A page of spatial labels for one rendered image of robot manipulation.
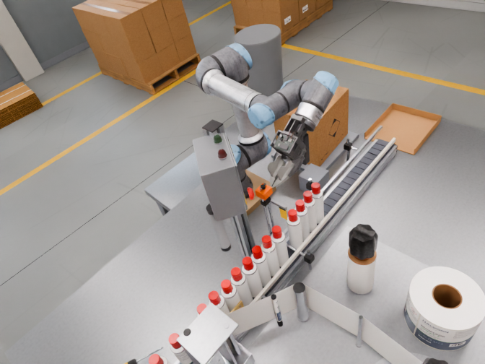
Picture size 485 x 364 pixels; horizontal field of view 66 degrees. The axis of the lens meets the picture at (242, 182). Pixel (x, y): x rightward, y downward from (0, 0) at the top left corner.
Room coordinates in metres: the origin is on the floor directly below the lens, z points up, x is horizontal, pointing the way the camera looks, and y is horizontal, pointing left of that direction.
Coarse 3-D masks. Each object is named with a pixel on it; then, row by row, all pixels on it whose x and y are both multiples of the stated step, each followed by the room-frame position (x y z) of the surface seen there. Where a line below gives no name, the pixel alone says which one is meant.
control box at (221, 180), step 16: (208, 144) 0.86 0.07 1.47; (224, 144) 0.84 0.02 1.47; (208, 160) 0.79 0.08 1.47; (224, 160) 0.77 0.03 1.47; (208, 176) 0.73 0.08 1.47; (224, 176) 0.74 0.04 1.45; (208, 192) 0.73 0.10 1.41; (224, 192) 0.74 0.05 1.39; (240, 192) 0.74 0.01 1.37; (224, 208) 0.73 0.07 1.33; (240, 208) 0.74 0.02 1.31
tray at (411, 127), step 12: (396, 108) 1.61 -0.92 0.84; (408, 108) 1.55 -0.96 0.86; (384, 120) 1.55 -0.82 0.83; (396, 120) 1.52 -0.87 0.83; (408, 120) 1.50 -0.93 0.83; (420, 120) 1.47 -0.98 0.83; (432, 120) 1.45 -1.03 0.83; (372, 132) 1.47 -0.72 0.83; (384, 132) 1.45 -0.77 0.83; (396, 132) 1.43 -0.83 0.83; (408, 132) 1.40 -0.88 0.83; (420, 132) 1.38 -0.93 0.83; (396, 144) 1.34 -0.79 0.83; (408, 144) 1.32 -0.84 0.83; (420, 144) 1.28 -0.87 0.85
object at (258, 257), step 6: (258, 246) 0.76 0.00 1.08; (258, 252) 0.74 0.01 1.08; (252, 258) 0.75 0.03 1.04; (258, 258) 0.73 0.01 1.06; (264, 258) 0.74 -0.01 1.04; (258, 264) 0.73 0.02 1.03; (264, 264) 0.73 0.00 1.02; (258, 270) 0.73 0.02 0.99; (264, 270) 0.73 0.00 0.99; (264, 276) 0.73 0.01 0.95; (270, 276) 0.74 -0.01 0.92; (264, 282) 0.73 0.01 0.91
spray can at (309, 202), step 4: (304, 192) 0.95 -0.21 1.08; (308, 192) 0.94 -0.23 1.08; (304, 196) 0.93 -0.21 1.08; (308, 196) 0.92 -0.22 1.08; (312, 196) 0.93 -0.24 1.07; (304, 200) 0.94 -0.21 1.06; (308, 200) 0.92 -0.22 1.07; (312, 200) 0.93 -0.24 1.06; (308, 204) 0.92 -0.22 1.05; (312, 204) 0.92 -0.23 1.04; (308, 208) 0.91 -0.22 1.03; (312, 208) 0.91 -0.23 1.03; (308, 212) 0.91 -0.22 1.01; (312, 212) 0.91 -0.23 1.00; (308, 216) 0.91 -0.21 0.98; (312, 216) 0.91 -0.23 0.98; (312, 220) 0.91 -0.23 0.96; (316, 220) 0.93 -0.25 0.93; (312, 224) 0.91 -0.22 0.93; (316, 224) 0.92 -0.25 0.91; (312, 228) 0.91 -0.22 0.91
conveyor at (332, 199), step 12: (384, 144) 1.31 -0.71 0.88; (372, 156) 1.25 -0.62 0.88; (384, 156) 1.23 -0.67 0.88; (360, 168) 1.20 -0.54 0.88; (372, 168) 1.18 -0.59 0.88; (348, 180) 1.14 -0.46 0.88; (336, 192) 1.09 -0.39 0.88; (324, 204) 1.04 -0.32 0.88; (324, 216) 0.98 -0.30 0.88; (288, 240) 0.90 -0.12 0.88; (312, 240) 0.88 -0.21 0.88; (288, 252) 0.85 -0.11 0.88
